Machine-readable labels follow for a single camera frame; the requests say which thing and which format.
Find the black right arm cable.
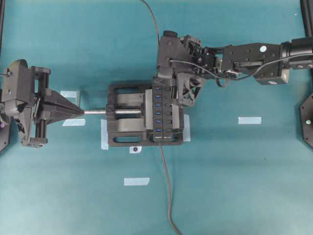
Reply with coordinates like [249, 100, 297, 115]
[169, 53, 313, 88]

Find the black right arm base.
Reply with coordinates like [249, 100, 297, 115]
[299, 94, 313, 148]

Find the blue tape strip upper left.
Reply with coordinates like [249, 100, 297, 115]
[61, 91, 81, 107]

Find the black multi-port USB hub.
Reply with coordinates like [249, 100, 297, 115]
[152, 83, 173, 145]

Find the blue tape strip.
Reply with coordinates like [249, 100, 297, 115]
[61, 91, 81, 107]
[124, 177, 150, 186]
[238, 117, 262, 125]

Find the blue tape strip mid left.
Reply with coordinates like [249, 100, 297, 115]
[63, 118, 86, 127]

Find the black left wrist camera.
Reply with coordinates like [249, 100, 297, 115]
[1, 59, 34, 116]

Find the blue tape strip right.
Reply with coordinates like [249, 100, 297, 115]
[238, 117, 262, 125]

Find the black hub power cable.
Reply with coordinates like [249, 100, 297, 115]
[157, 141, 183, 235]

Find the silver vise lead screw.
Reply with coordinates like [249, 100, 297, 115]
[84, 109, 141, 115]

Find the blue tape vise left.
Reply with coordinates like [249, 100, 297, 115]
[101, 119, 109, 150]

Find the black USB cable with plug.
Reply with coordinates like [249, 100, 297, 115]
[140, 0, 159, 45]

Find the black frame rail left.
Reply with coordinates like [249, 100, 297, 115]
[0, 0, 5, 48]

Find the black frame rail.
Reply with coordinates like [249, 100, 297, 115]
[0, 0, 5, 48]
[300, 0, 313, 37]

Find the blue tape vise right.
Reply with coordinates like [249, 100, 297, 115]
[183, 114, 191, 142]

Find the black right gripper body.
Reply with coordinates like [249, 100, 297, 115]
[176, 35, 223, 78]

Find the black bench vise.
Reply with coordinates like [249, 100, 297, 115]
[106, 83, 184, 147]

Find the blue tape vise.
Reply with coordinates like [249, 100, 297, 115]
[183, 114, 191, 142]
[101, 119, 109, 150]

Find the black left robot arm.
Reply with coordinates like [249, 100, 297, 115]
[0, 63, 84, 148]

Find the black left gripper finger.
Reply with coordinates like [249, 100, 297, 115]
[39, 111, 84, 124]
[44, 89, 84, 112]

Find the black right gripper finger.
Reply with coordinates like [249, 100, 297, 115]
[177, 73, 203, 106]
[153, 76, 177, 86]

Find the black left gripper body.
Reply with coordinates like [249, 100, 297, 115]
[28, 66, 51, 147]

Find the black frame rail right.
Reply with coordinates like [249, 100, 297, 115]
[300, 0, 313, 37]

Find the blue tape strip bottom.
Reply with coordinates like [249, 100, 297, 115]
[124, 177, 150, 186]

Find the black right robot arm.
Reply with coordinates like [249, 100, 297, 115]
[153, 31, 313, 107]

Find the small round marker sticker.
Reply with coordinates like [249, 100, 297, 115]
[130, 146, 142, 154]

